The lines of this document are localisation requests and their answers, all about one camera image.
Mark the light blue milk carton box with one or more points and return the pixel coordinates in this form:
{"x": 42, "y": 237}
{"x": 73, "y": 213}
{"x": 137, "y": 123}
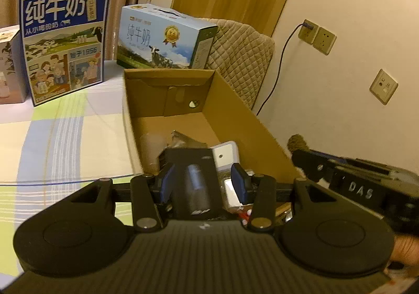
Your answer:
{"x": 157, "y": 38}

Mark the small beige wall plate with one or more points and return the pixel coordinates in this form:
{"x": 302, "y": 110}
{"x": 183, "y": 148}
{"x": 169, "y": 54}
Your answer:
{"x": 383, "y": 86}

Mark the dark blue milk carton box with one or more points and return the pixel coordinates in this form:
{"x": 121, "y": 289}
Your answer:
{"x": 62, "y": 42}

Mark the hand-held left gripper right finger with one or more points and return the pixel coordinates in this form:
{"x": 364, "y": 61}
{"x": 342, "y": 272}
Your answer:
{"x": 239, "y": 184}

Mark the cardboard box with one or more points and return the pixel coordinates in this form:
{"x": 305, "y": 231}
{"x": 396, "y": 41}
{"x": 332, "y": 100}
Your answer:
{"x": 235, "y": 110}

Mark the black rectangular box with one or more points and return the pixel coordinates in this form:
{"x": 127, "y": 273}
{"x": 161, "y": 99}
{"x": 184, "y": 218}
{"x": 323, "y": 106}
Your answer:
{"x": 193, "y": 182}

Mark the translucent plastic container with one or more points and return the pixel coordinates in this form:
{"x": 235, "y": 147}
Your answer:
{"x": 153, "y": 153}

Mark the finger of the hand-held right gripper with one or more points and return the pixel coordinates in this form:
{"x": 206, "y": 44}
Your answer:
{"x": 314, "y": 164}
{"x": 360, "y": 163}

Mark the wall socket with plug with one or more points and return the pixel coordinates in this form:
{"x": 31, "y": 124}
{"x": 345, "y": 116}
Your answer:
{"x": 307, "y": 31}

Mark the empty wall socket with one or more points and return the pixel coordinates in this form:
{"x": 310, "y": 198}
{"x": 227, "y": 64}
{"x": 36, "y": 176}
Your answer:
{"x": 324, "y": 40}

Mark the white humidifier box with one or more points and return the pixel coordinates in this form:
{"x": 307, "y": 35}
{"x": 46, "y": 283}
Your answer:
{"x": 11, "y": 65}

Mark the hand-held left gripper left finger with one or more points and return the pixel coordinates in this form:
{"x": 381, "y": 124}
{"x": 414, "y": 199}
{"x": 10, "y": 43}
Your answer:
{"x": 167, "y": 182}

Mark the chair with quilted cover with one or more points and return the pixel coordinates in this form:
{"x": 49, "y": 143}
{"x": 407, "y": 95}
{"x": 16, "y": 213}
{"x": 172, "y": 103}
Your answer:
{"x": 242, "y": 58}

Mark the person's right hand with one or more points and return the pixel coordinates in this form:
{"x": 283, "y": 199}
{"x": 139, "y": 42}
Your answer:
{"x": 407, "y": 249}

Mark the plastic white box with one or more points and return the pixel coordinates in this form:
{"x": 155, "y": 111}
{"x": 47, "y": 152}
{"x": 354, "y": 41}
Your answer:
{"x": 226, "y": 156}

